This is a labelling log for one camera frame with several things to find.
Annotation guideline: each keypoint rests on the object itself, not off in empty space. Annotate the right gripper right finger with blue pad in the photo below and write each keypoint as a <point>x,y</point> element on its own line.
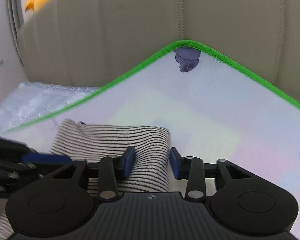
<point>191,169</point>

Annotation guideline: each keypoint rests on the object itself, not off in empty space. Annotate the white bed sheet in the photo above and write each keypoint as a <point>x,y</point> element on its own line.
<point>33,100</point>

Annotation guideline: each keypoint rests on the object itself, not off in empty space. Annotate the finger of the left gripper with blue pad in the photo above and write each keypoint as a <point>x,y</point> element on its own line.
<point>47,158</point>

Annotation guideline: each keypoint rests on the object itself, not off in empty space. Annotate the cartoon play mat green border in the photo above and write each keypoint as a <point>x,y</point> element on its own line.
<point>213,107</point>

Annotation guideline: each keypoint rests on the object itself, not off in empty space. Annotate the beige padded headboard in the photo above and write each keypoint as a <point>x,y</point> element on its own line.
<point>91,42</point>

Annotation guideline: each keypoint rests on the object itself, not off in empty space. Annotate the beige striped knit sweater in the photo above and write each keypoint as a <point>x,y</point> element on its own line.
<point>93,142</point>

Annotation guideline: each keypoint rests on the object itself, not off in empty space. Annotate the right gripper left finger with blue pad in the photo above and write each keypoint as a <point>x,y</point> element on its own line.
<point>112,169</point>

